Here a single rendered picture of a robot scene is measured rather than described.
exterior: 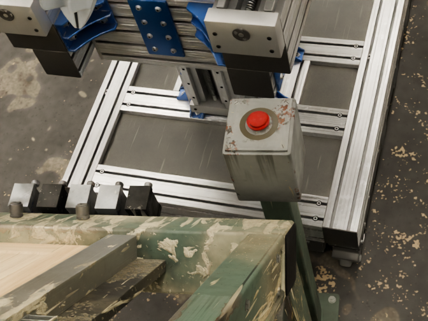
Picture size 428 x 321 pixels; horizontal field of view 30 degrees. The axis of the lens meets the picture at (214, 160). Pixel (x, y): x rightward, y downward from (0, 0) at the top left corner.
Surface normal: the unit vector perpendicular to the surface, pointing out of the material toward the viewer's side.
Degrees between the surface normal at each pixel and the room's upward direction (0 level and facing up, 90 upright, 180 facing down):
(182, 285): 39
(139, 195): 0
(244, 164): 90
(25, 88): 0
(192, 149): 0
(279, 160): 90
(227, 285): 51
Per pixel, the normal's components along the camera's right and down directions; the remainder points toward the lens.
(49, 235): -0.23, 0.12
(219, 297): -0.02, -0.99
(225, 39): -0.26, 0.84
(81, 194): -0.19, -0.53
